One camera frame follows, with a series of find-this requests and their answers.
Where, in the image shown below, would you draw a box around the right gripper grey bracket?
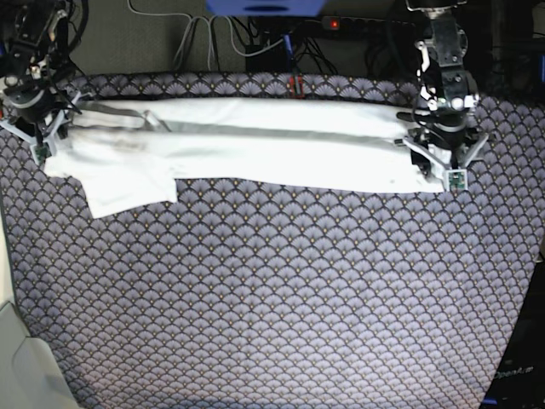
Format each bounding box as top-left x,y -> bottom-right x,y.
1,91 -> 90,164

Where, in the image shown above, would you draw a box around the left gripper grey bracket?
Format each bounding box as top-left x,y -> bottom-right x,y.
395,111 -> 489,191

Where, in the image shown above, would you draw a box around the white printed T-shirt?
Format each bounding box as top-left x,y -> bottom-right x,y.
44,98 -> 443,218

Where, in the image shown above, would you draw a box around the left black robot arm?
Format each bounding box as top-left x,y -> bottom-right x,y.
395,1 -> 489,192

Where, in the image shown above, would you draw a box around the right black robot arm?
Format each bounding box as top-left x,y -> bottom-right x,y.
1,1 -> 89,165

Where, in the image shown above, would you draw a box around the red black table clamp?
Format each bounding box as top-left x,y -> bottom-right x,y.
288,75 -> 305,99

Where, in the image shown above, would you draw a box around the black power strip red light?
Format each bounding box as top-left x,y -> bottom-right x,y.
319,14 -> 410,32

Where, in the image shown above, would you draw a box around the purple fan-pattern table cloth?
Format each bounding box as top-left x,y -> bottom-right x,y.
1,73 -> 544,408

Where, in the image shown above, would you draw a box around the grey chair corner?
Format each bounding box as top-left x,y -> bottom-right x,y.
1,302 -> 78,408

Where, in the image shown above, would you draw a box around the blue box at top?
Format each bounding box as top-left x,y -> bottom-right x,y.
206,0 -> 325,16

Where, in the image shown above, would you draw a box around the grey white cables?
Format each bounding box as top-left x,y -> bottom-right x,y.
127,0 -> 286,73

